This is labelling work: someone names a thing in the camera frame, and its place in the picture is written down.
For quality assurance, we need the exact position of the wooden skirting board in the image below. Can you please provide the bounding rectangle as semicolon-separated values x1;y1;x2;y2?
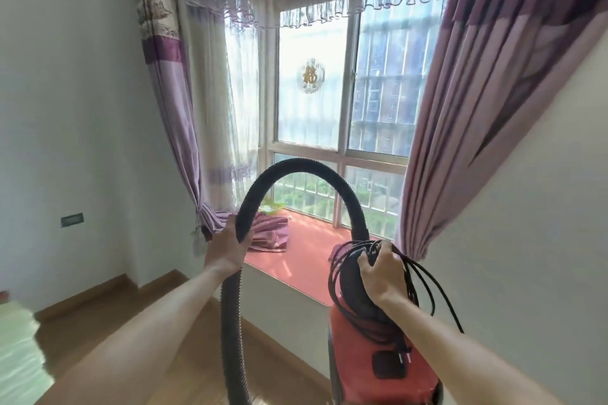
34;269;191;325

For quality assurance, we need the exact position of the purple patterned curtain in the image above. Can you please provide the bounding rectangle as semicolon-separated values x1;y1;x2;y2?
127;0;290;253

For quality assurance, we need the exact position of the person's right forearm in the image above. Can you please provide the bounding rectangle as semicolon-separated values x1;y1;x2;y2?
378;295;566;405

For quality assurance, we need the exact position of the round gold window sticker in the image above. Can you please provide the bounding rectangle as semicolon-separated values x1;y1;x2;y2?
298;58;326;95

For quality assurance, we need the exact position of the person's left hand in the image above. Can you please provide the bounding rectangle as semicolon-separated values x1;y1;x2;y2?
204;213;254;277

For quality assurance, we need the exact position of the pale green mattress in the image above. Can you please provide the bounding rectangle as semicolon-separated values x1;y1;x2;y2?
0;300;55;405

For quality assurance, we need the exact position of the person's left forearm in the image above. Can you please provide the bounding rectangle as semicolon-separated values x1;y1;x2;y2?
32;263;238;405

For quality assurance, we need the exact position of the red canister vacuum cleaner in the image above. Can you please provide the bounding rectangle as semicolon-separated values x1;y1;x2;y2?
326;240;445;405

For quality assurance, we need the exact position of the purple plain curtain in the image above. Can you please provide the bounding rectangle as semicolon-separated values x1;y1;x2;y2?
398;0;608;262

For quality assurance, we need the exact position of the black corrugated vacuum hose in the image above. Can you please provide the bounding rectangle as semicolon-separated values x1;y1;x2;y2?
220;157;371;405

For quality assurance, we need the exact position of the black power cable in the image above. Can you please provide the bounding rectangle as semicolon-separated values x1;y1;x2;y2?
328;240;465;358

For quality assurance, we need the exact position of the aluminium framed window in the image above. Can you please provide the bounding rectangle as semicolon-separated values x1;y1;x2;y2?
259;0;449;241

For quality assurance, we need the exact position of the white sheer curtain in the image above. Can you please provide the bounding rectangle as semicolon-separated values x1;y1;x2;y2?
173;0;267;211

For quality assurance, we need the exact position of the person's right hand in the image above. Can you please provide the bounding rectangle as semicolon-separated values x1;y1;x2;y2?
357;240;410;309

